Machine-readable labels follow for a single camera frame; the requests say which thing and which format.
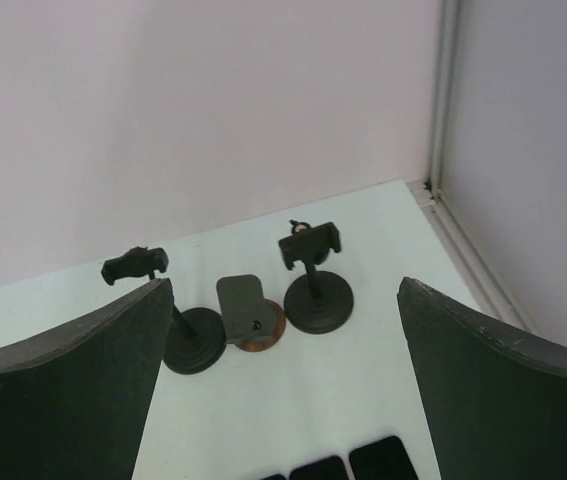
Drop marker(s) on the purple-edged phone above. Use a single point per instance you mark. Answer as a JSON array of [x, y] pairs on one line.
[[329, 468]]

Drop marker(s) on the black phone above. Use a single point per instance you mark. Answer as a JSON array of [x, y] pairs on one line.
[[384, 459]]

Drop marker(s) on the black phone stand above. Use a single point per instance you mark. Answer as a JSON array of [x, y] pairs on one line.
[[196, 339], [319, 301]]

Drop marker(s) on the brown-based phone stand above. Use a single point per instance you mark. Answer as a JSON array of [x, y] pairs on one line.
[[251, 322]]

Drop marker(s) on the right aluminium frame post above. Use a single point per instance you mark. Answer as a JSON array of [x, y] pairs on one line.
[[478, 271]]

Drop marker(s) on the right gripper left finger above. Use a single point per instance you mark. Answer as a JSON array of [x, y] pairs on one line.
[[74, 399]]

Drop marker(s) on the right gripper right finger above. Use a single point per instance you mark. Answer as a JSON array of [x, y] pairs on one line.
[[495, 396]]

